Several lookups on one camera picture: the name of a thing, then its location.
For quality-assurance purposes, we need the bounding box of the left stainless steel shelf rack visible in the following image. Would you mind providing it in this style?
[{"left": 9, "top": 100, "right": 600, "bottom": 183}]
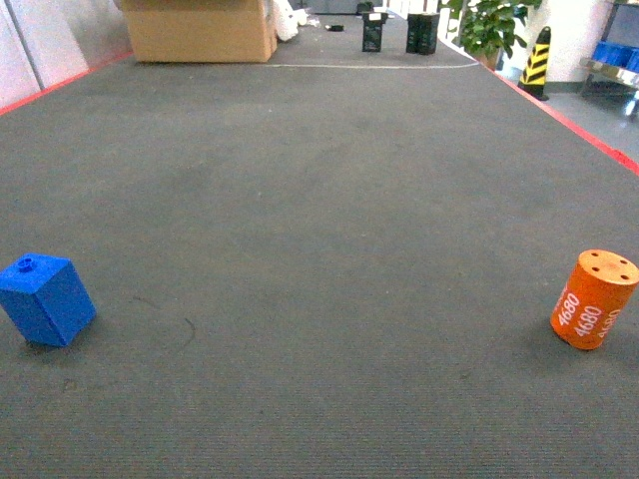
[{"left": 580, "top": 1, "right": 638, "bottom": 122}]

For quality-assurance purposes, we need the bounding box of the potted green plant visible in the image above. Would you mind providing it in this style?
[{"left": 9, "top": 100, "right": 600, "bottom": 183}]
[{"left": 437, "top": 0, "right": 542, "bottom": 71}]

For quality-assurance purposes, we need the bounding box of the orange cylinder cap 4680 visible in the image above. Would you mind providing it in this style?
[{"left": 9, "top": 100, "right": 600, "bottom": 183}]
[{"left": 550, "top": 249, "right": 638, "bottom": 350}]

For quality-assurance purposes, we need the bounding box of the blue plastic block part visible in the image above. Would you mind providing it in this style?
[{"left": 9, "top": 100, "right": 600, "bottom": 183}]
[{"left": 1, "top": 252, "right": 97, "bottom": 347}]

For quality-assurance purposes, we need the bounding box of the large cardboard box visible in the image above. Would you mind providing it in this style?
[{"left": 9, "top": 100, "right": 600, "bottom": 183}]
[{"left": 121, "top": 0, "right": 278, "bottom": 63}]

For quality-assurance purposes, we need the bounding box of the yellow black traffic cone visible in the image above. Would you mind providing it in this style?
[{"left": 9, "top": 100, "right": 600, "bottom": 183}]
[{"left": 517, "top": 26, "right": 551, "bottom": 101}]

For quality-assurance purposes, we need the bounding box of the red metal table frame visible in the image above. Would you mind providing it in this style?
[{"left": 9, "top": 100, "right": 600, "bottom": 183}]
[{"left": 1, "top": 51, "right": 639, "bottom": 177}]

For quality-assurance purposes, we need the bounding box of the black crate left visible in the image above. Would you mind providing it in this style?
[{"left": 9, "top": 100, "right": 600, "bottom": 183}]
[{"left": 361, "top": 12, "right": 384, "bottom": 53}]

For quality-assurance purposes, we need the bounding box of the black crate right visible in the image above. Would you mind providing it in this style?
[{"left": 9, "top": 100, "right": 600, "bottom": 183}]
[{"left": 405, "top": 13, "right": 440, "bottom": 55}]

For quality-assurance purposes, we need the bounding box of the black crate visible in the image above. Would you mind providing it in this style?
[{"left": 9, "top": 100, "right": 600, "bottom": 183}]
[
  {"left": 361, "top": 12, "right": 384, "bottom": 53},
  {"left": 405, "top": 13, "right": 440, "bottom": 55}
]

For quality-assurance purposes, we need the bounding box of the white foam bag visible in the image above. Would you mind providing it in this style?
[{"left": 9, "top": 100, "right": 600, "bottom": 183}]
[{"left": 272, "top": 0, "right": 309, "bottom": 42}]

